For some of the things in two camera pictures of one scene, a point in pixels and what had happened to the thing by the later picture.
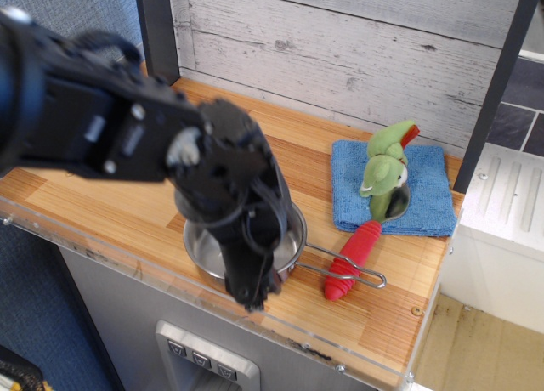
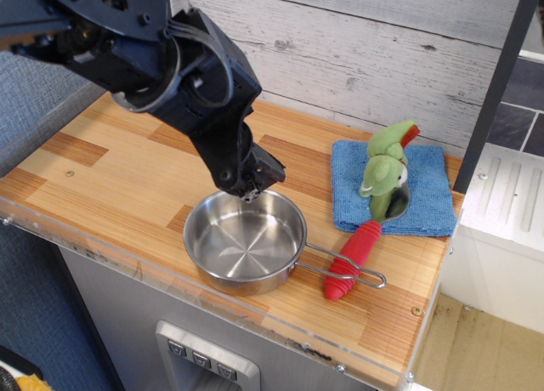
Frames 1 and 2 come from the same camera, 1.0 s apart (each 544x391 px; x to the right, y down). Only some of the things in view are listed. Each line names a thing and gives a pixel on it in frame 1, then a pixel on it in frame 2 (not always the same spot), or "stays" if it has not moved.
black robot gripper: [228, 180] → [206, 94]
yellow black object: [17, 373] stays
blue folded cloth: [431, 210] stays
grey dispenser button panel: [192, 363] stays
